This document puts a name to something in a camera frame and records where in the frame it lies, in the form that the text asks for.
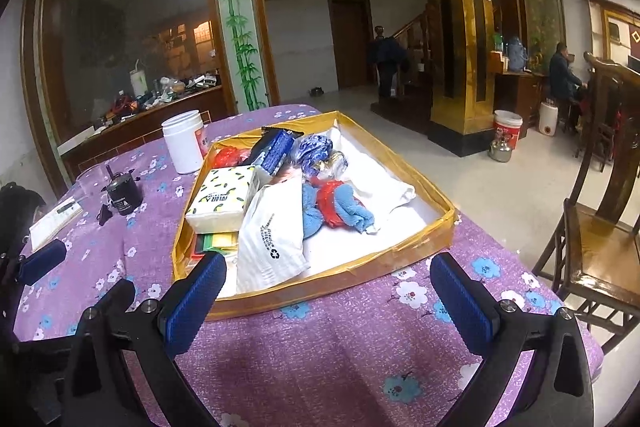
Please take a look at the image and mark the wooden chair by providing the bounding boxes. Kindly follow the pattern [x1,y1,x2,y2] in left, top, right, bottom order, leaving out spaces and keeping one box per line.
[532,52,640,355]

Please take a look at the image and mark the white plastic jar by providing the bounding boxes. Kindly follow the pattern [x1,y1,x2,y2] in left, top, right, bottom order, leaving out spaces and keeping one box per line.
[161,110,208,175]

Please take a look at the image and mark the wooden stair railing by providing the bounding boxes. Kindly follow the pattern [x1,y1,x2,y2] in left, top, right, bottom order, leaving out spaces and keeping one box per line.
[390,4,436,108]

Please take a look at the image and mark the white tray with yellow tape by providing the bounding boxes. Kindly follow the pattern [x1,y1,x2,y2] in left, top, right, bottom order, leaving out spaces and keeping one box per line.
[171,111,457,322]

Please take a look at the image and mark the white notebook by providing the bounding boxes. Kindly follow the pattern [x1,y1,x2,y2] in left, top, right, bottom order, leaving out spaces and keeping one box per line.
[29,201,83,253]

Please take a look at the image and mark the bamboo painted white pillar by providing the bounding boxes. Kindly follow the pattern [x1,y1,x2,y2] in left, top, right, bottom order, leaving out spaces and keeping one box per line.
[212,0,268,112]

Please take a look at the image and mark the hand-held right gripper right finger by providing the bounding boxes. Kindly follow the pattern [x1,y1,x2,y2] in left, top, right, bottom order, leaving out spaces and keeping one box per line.
[429,253,602,427]

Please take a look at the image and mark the zip bag with green strips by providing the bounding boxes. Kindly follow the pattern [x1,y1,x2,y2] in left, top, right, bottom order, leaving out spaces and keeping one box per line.
[192,231,241,261]

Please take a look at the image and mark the blue backpack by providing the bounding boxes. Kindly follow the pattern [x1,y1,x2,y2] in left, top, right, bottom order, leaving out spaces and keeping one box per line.
[506,36,528,72]

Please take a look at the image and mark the white plastic shopping bag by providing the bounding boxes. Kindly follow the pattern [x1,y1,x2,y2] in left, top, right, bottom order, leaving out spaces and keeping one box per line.
[235,184,312,294]

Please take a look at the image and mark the gold framed wall picture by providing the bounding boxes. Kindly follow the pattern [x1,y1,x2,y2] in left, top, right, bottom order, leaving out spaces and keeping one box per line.
[600,7,640,58]

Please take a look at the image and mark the small black electric motor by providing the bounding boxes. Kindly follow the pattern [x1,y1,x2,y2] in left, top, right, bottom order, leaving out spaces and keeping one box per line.
[102,169,143,216]

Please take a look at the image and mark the wooden sideboard cabinet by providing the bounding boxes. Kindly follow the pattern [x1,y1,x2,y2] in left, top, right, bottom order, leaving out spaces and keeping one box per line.
[60,82,226,178]

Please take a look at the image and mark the stair post with dark jacket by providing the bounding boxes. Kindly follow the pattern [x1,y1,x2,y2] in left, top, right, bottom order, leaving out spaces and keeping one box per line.
[367,26,411,100]

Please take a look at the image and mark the red plastic bag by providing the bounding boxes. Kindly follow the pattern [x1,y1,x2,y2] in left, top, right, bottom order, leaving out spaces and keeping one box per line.
[215,146,251,168]

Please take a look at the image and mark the gold and black pillar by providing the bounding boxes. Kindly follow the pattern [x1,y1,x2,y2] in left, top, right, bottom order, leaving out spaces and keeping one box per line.
[415,0,501,158]

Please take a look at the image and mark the stained white cloth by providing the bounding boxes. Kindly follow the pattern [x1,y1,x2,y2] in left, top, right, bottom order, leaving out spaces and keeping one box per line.
[345,142,417,219]

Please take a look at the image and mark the black snack packet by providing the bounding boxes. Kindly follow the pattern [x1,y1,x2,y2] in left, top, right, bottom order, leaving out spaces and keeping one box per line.
[248,127,296,175]

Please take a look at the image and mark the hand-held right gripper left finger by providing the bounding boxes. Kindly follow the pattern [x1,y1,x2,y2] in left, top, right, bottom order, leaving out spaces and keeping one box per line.
[30,251,229,427]

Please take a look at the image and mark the pile of assorted clutter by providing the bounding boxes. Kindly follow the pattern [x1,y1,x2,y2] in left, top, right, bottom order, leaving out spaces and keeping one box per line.
[95,72,221,128]

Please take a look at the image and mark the black fabric bag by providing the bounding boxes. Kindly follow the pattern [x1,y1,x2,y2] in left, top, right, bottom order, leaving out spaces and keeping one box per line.
[0,182,47,250]

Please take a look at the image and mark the brown wooden door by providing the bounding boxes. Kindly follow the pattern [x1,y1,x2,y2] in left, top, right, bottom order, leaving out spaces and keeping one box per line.
[327,0,373,90]

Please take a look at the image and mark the metal kettle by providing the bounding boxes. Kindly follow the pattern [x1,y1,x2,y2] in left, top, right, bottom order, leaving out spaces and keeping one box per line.
[489,139,513,164]

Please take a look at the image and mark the lemon print tissue box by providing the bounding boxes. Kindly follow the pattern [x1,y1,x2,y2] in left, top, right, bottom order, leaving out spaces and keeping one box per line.
[185,166,261,233]

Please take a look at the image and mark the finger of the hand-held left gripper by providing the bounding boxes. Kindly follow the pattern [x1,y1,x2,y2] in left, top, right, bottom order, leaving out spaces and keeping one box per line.
[10,338,77,357]
[0,238,69,289]

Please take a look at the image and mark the white and red bucket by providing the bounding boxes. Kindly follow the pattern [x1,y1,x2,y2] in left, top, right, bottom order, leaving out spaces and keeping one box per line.
[492,110,523,152]

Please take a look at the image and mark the wooden side desk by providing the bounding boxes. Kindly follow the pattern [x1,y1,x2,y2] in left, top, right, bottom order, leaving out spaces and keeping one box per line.
[487,49,546,128]

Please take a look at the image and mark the blue white patterned bag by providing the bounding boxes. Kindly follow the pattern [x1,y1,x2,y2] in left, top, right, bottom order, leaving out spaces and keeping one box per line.
[295,134,347,178]

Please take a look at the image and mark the purple floral tablecloth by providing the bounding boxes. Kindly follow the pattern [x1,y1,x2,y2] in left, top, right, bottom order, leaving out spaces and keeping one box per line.
[12,103,603,427]

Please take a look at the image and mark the blue and red knit cloth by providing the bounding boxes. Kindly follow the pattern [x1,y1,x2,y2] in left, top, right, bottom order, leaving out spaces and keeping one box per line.
[301,179,377,239]

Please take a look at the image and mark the white cylindrical container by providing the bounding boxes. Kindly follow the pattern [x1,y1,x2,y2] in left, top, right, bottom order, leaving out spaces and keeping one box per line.
[539,102,558,136]

